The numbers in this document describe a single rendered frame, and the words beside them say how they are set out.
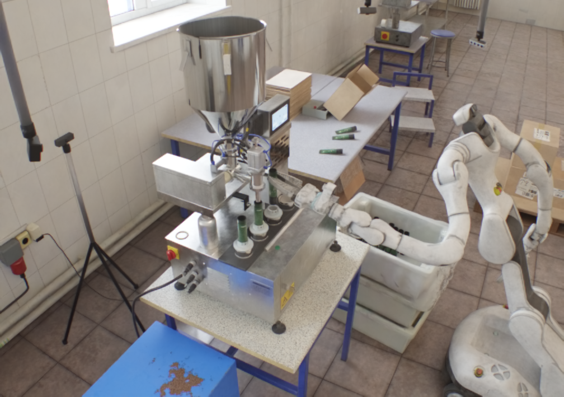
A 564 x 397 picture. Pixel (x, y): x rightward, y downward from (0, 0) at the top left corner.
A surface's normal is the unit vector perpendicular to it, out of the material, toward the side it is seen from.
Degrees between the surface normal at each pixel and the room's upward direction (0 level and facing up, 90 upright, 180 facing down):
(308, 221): 0
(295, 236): 0
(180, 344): 0
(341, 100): 90
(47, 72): 90
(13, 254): 90
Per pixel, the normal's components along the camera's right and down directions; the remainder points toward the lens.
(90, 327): 0.00, -0.84
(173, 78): 0.88, 0.26
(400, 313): -0.60, 0.52
